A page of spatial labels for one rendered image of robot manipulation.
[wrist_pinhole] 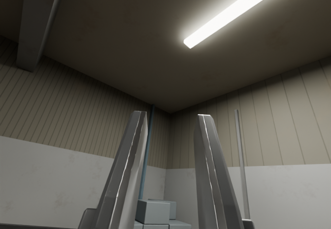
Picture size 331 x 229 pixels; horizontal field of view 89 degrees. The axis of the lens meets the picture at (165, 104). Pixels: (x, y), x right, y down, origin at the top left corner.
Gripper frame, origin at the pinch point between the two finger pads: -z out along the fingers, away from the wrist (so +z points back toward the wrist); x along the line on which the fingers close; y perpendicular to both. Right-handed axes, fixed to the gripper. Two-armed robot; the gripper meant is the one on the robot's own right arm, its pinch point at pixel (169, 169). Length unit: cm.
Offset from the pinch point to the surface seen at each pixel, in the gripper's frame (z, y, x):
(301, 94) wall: -181, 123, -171
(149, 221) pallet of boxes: -54, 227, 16
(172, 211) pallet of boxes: -82, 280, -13
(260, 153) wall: -133, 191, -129
